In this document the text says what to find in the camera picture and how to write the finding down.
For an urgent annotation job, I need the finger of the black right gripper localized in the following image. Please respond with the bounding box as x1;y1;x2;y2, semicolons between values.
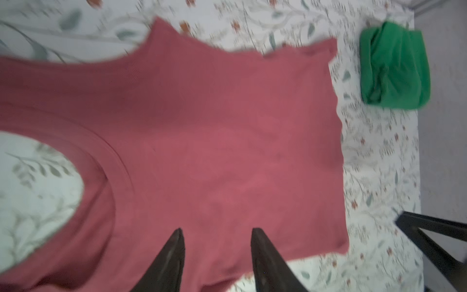
395;211;467;292

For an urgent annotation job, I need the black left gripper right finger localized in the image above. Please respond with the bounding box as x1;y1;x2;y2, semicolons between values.
251;228;308;292

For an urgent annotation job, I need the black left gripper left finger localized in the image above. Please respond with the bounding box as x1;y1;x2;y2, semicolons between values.
130;228;186;292

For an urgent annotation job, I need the pink tank top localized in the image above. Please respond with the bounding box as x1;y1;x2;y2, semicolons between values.
1;19;349;292

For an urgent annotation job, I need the green tank top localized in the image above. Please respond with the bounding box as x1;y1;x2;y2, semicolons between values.
359;21;431;110

